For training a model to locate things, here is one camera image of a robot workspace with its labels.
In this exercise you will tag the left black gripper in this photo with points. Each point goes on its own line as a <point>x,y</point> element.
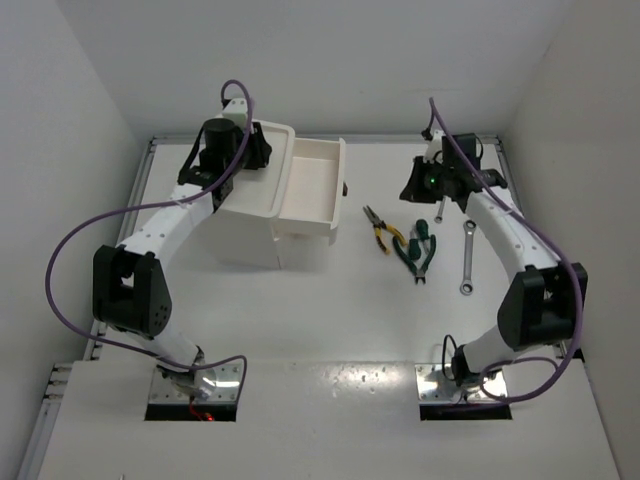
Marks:
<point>258,150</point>

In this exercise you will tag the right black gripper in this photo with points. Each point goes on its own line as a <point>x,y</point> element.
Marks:
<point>414,191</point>

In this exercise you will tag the green screwdriver orange tip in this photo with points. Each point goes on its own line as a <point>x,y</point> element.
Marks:
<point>422,230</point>

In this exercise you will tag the yellow handled pliers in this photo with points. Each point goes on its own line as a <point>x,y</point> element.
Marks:
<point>380,226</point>

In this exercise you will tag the green handled cutters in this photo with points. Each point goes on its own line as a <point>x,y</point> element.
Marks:
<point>419,268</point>

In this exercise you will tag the small green screwdriver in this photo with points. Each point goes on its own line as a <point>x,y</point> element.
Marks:
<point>414,247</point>

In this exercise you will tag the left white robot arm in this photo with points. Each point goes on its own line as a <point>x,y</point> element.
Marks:
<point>130,292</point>

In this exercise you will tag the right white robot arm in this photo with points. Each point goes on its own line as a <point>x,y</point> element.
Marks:
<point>544,302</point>

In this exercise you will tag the short silver wrench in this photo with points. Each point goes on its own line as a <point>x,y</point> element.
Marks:
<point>439,216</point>

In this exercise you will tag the white drawer cabinet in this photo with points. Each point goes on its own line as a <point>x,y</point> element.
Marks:
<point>242,231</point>

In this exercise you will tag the long silver ratchet wrench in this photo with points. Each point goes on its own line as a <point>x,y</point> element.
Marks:
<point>466,286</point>

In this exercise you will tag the white front cover board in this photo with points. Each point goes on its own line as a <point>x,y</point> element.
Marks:
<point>321,421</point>

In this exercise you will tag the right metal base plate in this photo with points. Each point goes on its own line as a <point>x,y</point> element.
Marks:
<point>435,389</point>

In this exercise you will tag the metal base plate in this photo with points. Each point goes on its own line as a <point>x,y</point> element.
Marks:
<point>215,386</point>
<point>435,389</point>

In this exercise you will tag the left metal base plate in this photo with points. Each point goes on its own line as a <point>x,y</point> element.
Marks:
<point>215,386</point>

